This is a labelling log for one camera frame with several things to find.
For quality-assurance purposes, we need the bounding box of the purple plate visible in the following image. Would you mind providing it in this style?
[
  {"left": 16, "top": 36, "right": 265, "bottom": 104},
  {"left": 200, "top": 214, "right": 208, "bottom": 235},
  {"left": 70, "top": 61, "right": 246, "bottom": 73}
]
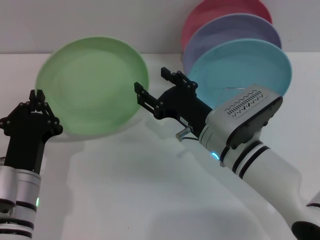
[{"left": 182, "top": 13, "right": 283, "bottom": 73}]

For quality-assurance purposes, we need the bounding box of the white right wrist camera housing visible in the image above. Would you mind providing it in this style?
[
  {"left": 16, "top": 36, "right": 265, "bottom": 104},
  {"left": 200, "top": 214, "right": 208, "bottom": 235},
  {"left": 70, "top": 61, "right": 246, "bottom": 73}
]
[{"left": 205, "top": 84, "right": 284, "bottom": 150}]

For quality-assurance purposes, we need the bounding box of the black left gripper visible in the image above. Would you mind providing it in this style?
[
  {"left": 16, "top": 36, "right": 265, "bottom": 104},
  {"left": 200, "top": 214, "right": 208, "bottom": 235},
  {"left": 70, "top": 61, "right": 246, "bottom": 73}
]
[{"left": 0, "top": 89, "right": 64, "bottom": 175}]

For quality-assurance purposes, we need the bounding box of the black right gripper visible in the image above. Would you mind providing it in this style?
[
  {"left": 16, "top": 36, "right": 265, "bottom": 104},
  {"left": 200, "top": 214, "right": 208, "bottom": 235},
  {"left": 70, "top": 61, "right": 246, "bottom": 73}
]
[{"left": 133, "top": 66, "right": 214, "bottom": 138}]

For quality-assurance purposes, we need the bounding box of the right gripper cable with plug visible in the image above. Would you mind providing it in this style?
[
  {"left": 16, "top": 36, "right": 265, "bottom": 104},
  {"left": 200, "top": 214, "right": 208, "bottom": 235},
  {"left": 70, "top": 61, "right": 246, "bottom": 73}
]
[{"left": 175, "top": 125, "right": 201, "bottom": 141}]

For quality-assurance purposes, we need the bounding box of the turquoise blue plate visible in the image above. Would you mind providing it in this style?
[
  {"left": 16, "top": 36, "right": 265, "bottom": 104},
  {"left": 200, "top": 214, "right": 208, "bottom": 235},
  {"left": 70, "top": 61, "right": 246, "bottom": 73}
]
[{"left": 186, "top": 38, "right": 293, "bottom": 111}]

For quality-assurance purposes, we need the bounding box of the green plate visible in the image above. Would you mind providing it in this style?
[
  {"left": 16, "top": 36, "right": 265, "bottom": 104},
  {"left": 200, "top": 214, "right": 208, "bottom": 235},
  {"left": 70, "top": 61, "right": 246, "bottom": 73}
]
[{"left": 34, "top": 36, "right": 150, "bottom": 137}]

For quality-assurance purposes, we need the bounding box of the red plate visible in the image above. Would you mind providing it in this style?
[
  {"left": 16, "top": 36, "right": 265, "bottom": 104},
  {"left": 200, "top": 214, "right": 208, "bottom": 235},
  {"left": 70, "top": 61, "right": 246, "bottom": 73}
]
[{"left": 181, "top": 0, "right": 273, "bottom": 55}]

